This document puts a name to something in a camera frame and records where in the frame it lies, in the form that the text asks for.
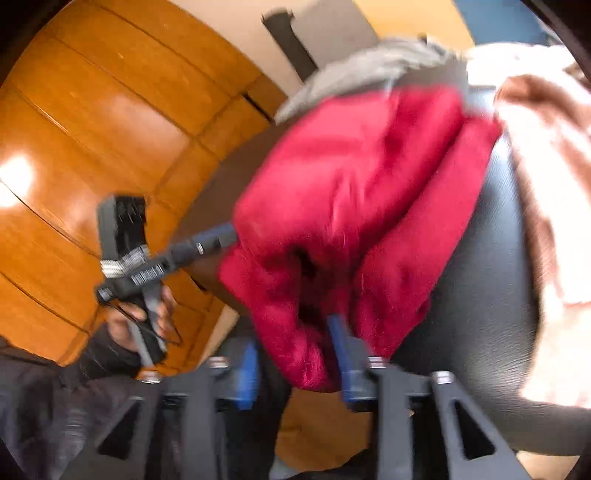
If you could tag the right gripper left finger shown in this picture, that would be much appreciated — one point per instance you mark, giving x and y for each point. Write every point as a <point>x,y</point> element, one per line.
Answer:
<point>174,429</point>

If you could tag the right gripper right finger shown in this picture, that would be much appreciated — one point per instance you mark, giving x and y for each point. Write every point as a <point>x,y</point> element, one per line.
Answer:
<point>424,427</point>

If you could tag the person's left hand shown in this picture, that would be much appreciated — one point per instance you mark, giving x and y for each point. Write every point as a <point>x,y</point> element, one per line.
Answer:
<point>118,322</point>

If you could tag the orange wooden cabinet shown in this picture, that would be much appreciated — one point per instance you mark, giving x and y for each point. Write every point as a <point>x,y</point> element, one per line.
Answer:
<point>133,97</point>

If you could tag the grey hoodie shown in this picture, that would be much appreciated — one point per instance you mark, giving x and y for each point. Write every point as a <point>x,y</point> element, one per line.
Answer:
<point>389,60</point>

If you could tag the red knit garment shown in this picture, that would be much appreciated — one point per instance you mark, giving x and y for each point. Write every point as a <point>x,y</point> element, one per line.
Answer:
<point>355,212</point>

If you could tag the pink beige knit sweater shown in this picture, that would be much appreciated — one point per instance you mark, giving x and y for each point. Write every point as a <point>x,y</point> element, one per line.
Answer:
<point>543,101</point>

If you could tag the person's left forearm dark sleeve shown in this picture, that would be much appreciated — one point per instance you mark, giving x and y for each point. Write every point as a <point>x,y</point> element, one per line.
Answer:
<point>48,411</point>

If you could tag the grey yellow blue sofa backrest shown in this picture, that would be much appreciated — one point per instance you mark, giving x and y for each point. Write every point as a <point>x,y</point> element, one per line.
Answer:
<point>333,30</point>

